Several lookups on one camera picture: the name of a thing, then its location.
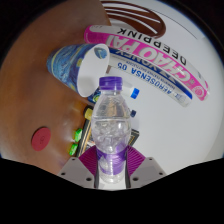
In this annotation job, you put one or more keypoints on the dark blue pump bottle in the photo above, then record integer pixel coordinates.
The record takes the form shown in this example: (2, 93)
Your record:
(93, 98)

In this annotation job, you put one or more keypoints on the blue starry print paper cup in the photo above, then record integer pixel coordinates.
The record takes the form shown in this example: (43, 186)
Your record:
(66, 68)

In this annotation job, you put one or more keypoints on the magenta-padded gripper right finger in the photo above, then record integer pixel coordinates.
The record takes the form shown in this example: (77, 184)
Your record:
(145, 168)

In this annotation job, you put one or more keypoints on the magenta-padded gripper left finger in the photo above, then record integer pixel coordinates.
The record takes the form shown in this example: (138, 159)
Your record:
(76, 168)

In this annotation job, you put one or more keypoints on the flat round red coaster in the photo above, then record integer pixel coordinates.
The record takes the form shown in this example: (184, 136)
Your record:
(41, 138)

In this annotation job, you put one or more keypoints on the clear purple-capped water bottle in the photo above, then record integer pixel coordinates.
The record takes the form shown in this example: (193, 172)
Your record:
(110, 133)

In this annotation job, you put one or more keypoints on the framed group photo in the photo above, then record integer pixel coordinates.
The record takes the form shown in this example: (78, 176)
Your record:
(87, 138)

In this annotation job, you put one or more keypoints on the white blue shuttlecock tube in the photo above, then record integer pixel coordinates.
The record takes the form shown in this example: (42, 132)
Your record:
(153, 81)

